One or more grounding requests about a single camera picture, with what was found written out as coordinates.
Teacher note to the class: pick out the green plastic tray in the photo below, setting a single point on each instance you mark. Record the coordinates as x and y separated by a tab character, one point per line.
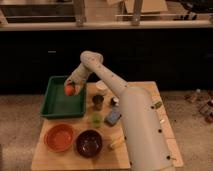
58	105

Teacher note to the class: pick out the blue sponge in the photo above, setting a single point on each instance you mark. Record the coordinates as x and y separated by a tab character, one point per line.
112	117

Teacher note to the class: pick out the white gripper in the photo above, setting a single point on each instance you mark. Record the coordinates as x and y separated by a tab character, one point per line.
77	78

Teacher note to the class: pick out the orange bowl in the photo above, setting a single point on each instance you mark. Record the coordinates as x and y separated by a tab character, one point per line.
59	138

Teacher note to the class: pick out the red orange apple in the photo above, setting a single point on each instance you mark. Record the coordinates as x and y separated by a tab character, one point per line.
69	90

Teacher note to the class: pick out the yellow banana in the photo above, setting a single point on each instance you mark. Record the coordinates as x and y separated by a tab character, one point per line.
116	143

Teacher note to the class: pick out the small green cup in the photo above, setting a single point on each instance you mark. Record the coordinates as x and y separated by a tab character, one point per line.
96	120

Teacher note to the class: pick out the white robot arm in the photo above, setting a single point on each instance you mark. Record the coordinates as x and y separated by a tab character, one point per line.
145	141

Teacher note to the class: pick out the wooden board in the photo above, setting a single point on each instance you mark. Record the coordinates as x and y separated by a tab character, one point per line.
109	160

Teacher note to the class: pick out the white cup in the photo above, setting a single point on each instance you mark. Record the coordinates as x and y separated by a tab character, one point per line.
102	89

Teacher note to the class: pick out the dark maroon bowl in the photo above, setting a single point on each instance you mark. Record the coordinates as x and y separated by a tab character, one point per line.
89	143

